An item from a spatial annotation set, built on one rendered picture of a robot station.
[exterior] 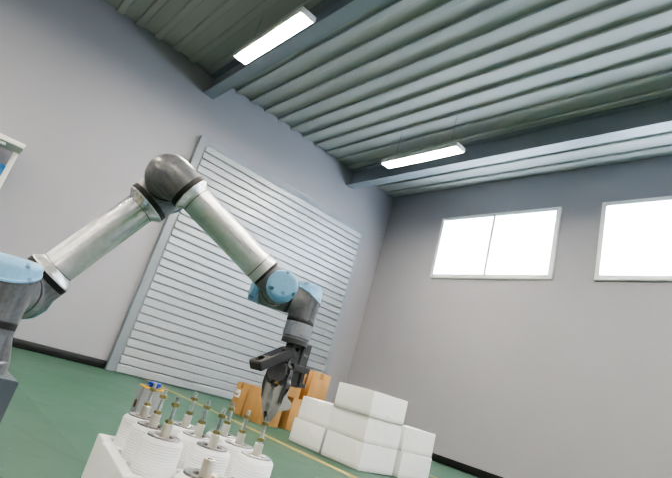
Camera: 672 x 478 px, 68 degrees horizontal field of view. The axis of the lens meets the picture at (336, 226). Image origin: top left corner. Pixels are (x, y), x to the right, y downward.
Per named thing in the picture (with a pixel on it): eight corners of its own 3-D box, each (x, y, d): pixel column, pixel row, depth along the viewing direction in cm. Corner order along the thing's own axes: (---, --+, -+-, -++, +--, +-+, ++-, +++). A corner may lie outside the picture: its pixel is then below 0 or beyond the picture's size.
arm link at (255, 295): (260, 268, 126) (300, 282, 129) (253, 274, 137) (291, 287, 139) (250, 298, 124) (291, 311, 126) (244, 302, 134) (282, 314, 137)
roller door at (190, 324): (106, 370, 555) (203, 134, 651) (103, 368, 564) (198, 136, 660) (315, 420, 738) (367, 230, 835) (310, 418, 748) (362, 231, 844)
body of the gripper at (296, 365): (304, 391, 129) (317, 346, 133) (281, 385, 123) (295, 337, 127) (285, 386, 134) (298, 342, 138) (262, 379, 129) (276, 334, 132)
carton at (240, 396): (252, 415, 518) (261, 386, 527) (264, 421, 499) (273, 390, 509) (228, 410, 501) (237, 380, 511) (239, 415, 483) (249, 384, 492)
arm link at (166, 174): (170, 130, 117) (312, 280, 118) (171, 147, 127) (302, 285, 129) (130, 159, 112) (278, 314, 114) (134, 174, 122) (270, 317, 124)
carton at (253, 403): (277, 428, 468) (286, 395, 478) (256, 423, 455) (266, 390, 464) (260, 420, 491) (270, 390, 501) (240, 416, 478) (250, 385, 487)
